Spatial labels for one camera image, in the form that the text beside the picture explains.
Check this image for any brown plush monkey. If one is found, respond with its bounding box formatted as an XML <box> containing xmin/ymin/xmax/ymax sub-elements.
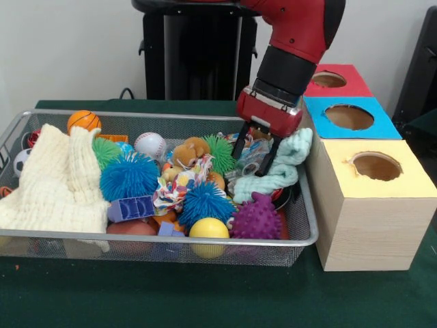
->
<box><xmin>172</xmin><ymin>137</ymin><xmax>212</xmax><ymax>170</ymax></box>

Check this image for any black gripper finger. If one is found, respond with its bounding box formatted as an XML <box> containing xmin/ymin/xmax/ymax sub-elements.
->
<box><xmin>231</xmin><ymin>122</ymin><xmax>252</xmax><ymax>159</ymax></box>
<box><xmin>255</xmin><ymin>135</ymin><xmax>283</xmax><ymax>178</ymax></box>

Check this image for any purple spiky ball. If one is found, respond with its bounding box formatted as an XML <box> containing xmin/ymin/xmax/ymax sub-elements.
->
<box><xmin>230</xmin><ymin>192</ymin><xmax>283</xmax><ymax>240</ymax></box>

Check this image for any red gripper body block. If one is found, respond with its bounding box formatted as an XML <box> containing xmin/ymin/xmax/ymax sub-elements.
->
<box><xmin>236</xmin><ymin>87</ymin><xmax>304</xmax><ymax>138</ymax></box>

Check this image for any clear mesh bin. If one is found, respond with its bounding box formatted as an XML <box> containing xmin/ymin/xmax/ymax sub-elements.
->
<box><xmin>0</xmin><ymin>108</ymin><xmax>320</xmax><ymax>268</ymax></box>

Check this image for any white toy baseball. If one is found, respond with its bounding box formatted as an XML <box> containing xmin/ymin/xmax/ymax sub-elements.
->
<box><xmin>134</xmin><ymin>132</ymin><xmax>167</xmax><ymax>160</ymax></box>

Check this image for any blue rubber koosh ball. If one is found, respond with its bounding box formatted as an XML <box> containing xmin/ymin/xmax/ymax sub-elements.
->
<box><xmin>99</xmin><ymin>152</ymin><xmax>160</xmax><ymax>202</ymax></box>
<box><xmin>178</xmin><ymin>180</ymin><xmax>236</xmax><ymax>232</ymax></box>

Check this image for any green rubber koosh ball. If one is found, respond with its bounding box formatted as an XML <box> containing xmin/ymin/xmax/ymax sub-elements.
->
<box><xmin>203</xmin><ymin>135</ymin><xmax>237</xmax><ymax>174</ymax></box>

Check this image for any mint green waffle cloth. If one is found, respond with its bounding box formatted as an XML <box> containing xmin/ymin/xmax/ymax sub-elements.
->
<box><xmin>234</xmin><ymin>128</ymin><xmax>314</xmax><ymax>204</ymax></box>

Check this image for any cream waffle cloth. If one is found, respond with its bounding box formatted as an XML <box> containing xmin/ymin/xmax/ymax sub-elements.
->
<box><xmin>0</xmin><ymin>123</ymin><xmax>111</xmax><ymax>254</ymax></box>

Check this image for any wooden box with three holes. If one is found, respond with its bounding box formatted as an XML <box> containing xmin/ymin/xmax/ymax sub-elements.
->
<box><xmin>300</xmin><ymin>63</ymin><xmax>437</xmax><ymax>273</ymax></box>

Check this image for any orange toy basketball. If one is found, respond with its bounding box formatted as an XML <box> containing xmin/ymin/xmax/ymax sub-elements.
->
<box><xmin>67</xmin><ymin>109</ymin><xmax>102</xmax><ymax>135</ymax></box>

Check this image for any black cable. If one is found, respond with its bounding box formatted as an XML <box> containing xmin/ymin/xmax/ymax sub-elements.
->
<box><xmin>118</xmin><ymin>87</ymin><xmax>147</xmax><ymax>100</ymax></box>

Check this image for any dark green table cloth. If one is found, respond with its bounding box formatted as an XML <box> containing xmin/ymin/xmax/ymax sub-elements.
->
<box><xmin>0</xmin><ymin>98</ymin><xmax>437</xmax><ymax>328</ymax></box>
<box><xmin>402</xmin><ymin>109</ymin><xmax>437</xmax><ymax>151</ymax></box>

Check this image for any yellow smooth ball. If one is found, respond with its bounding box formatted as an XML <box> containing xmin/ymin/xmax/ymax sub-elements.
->
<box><xmin>188</xmin><ymin>217</ymin><xmax>230</xmax><ymax>259</ymax></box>

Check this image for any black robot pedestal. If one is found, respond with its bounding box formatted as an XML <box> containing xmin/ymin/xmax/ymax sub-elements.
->
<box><xmin>131</xmin><ymin>0</ymin><xmax>274</xmax><ymax>101</ymax></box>

